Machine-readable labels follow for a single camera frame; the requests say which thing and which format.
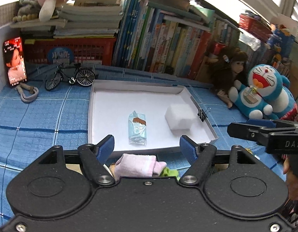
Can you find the smartphone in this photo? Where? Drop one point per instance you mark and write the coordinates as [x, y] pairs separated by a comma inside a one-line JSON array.
[[15, 62]]

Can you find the black binder clip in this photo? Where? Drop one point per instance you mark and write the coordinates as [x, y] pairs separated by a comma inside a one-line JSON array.
[[201, 116]]

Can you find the black model bicycle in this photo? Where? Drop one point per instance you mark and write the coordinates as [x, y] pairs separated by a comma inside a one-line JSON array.
[[84, 77]]

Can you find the white foam block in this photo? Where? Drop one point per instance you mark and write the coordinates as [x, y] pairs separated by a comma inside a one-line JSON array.
[[179, 116]]

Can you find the grey plush toy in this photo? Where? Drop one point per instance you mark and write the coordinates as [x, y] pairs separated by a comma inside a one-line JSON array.
[[27, 2]]

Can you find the brown monkey doll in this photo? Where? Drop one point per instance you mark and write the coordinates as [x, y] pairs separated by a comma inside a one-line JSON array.
[[226, 72]]

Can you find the green cloth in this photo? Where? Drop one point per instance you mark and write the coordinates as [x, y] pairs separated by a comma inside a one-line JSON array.
[[170, 172]]

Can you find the blue plaid cloth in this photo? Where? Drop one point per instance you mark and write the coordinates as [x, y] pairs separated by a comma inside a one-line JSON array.
[[42, 120]]

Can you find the person's right hand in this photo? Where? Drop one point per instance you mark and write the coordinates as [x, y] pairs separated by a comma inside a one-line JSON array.
[[293, 192]]

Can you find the stack of flat books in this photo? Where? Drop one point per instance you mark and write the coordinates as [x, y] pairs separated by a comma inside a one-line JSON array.
[[90, 17]]

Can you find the white cardboard box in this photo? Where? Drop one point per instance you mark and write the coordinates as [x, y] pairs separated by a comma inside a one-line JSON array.
[[151, 100]]

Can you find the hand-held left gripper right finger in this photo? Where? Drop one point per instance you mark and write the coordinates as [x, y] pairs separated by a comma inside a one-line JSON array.
[[187, 148]]

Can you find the row of upright books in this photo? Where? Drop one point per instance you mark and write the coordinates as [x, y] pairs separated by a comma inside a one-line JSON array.
[[163, 43]]

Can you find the round blue sticker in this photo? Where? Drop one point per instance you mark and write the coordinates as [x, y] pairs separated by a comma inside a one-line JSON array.
[[60, 55]]

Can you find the pink sock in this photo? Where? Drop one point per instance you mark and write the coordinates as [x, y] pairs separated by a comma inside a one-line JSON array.
[[136, 165]]

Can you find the blue cat plush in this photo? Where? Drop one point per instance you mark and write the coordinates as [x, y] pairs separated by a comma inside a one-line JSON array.
[[267, 77]]

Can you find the red plastic basket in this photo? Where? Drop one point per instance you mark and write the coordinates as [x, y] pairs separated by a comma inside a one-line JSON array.
[[90, 50]]

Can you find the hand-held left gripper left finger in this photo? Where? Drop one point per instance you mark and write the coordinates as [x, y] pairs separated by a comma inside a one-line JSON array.
[[105, 148]]

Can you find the blue toy package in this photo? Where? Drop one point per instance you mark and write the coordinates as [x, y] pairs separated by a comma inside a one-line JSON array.
[[282, 40]]

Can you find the small red basket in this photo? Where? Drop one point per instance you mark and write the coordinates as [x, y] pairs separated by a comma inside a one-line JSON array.
[[255, 26]]

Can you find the light blue packet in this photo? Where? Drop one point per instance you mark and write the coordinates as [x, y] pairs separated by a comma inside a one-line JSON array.
[[137, 131]]

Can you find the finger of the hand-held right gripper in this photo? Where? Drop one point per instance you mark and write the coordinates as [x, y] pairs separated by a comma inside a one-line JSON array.
[[243, 131], [262, 122]]

